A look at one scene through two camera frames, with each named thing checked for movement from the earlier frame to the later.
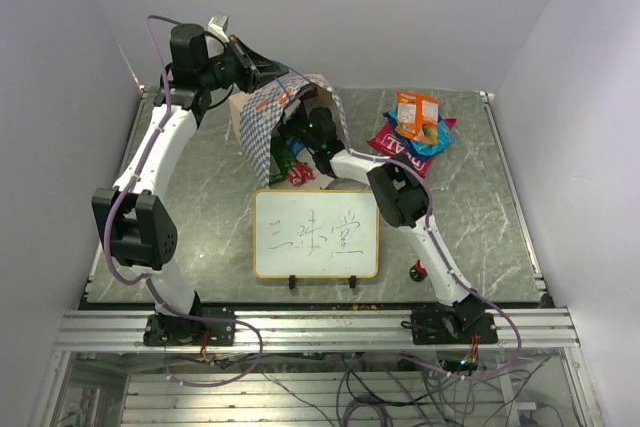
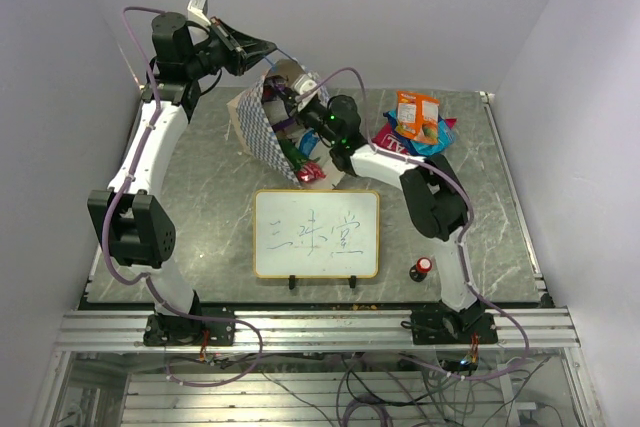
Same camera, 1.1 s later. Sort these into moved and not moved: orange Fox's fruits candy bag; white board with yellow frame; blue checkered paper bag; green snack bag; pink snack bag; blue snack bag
Moved: green snack bag; blue checkered paper bag
Not moved: pink snack bag; blue snack bag; white board with yellow frame; orange Fox's fruits candy bag
